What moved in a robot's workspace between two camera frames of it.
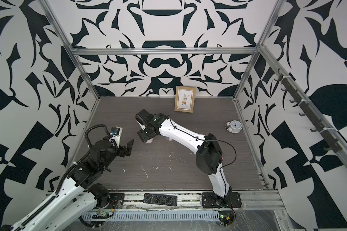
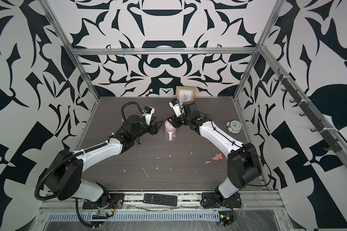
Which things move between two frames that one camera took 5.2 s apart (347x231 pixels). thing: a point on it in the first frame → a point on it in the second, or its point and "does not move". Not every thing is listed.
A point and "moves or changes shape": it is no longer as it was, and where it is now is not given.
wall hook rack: (331, 143) does not move
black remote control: (165, 199) does not move
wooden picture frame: (184, 99) does not move
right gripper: (140, 133) → (174, 121)
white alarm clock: (233, 126) does not move
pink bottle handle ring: (149, 140) moves or changes shape
